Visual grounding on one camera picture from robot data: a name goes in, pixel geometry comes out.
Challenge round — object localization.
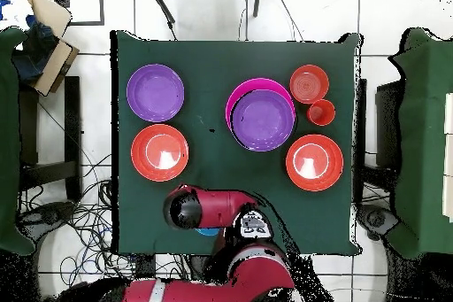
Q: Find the purple bowl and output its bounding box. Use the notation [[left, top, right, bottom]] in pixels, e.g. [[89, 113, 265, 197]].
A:
[[231, 89, 296, 153], [126, 63, 186, 123]]

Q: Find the large pink bowl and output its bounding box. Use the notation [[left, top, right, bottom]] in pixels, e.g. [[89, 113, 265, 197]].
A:
[[225, 77, 296, 129]]

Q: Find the large orange bowl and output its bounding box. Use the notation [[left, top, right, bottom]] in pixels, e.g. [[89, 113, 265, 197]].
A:
[[285, 134, 345, 192], [130, 123, 190, 182]]

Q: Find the small orange bowl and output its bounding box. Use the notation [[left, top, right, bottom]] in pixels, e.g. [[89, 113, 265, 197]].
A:
[[288, 64, 330, 105]]

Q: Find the stack of white boxes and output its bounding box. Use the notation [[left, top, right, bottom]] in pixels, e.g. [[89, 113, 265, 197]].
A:
[[443, 92, 453, 223]]

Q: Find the dark green tablecloth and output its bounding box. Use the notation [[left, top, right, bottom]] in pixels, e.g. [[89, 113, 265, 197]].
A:
[[111, 29, 362, 256]]

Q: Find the orange cup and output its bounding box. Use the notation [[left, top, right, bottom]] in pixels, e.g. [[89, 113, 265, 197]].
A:
[[306, 98, 336, 127]]

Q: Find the black power adapter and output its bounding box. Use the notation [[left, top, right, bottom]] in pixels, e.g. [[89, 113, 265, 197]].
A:
[[135, 253, 157, 280]]

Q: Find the black bench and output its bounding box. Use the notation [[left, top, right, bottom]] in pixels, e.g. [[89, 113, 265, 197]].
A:
[[19, 75, 83, 204]]

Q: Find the black side stand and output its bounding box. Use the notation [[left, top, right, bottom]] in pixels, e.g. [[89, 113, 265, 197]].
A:
[[374, 80, 403, 168]]

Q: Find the cardboard box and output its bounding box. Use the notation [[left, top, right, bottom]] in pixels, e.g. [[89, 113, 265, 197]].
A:
[[10, 0, 81, 97]]

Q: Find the green covered side table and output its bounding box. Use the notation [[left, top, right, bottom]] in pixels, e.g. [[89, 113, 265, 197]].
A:
[[0, 27, 36, 256], [385, 27, 453, 260]]

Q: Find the dark blue cloth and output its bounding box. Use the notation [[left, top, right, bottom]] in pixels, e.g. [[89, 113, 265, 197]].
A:
[[12, 14, 59, 83]]

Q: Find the tangle of black cables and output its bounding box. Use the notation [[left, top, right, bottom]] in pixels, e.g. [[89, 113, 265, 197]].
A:
[[20, 152, 192, 302]]

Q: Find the black pedestal leg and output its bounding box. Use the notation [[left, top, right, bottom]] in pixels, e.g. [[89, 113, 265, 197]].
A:
[[357, 204, 399, 241], [17, 201, 77, 236]]

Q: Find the dark floor frame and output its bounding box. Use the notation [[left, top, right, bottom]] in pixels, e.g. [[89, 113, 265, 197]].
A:
[[52, 0, 105, 27]]

